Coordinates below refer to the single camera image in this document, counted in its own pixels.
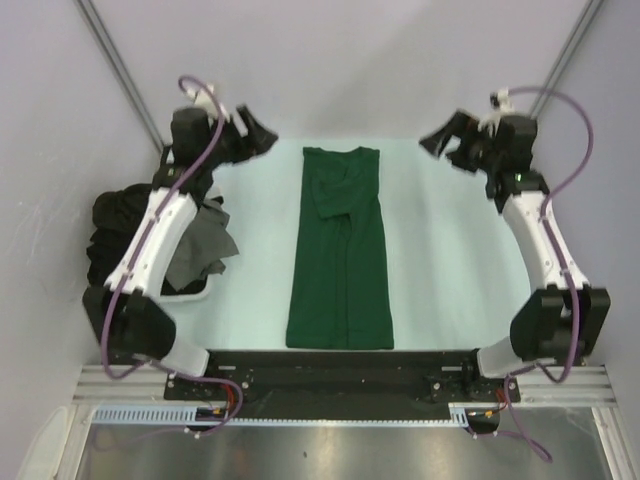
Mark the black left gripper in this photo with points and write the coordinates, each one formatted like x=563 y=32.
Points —
x=257 y=136

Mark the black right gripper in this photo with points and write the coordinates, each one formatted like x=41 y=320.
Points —
x=455 y=125

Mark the green t shirt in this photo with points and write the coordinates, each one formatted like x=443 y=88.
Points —
x=340 y=293

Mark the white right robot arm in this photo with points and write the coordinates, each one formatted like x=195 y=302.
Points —
x=559 y=325

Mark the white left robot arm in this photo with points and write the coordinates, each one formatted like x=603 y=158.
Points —
x=123 y=312

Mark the white plastic bin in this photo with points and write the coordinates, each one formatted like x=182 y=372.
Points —
x=195 y=295

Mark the grey t shirt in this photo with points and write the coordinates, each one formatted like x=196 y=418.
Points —
x=205 y=245

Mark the black t shirt pile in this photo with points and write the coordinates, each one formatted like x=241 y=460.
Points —
x=199 y=254

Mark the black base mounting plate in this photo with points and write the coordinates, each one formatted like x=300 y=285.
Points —
x=350 y=383

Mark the left aluminium frame post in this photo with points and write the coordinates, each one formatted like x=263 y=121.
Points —
x=103 y=38

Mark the white slotted cable duct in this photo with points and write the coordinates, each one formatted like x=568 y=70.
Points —
x=442 y=416

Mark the aluminium front rail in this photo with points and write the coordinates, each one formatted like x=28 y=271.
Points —
x=586 y=386

